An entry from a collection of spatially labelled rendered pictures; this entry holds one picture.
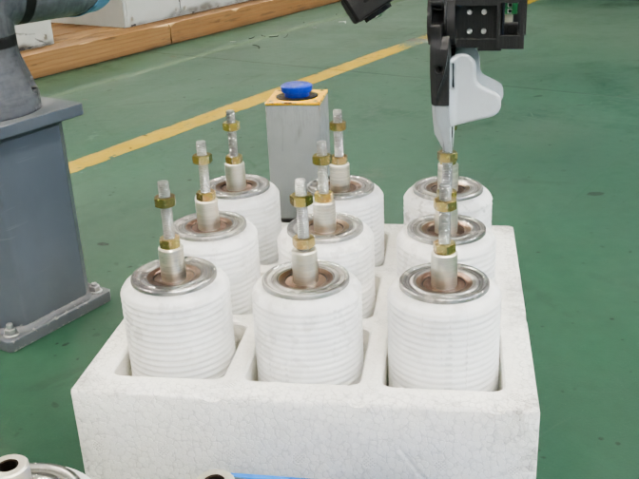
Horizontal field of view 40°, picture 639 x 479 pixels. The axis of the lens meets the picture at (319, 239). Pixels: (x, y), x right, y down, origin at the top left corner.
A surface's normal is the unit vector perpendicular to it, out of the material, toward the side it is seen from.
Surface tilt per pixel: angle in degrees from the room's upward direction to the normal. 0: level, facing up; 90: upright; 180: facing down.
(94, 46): 90
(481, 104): 91
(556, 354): 0
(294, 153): 90
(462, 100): 91
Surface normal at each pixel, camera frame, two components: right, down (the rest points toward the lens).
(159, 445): -0.15, 0.39
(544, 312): -0.04, -0.92
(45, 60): 0.83, 0.18
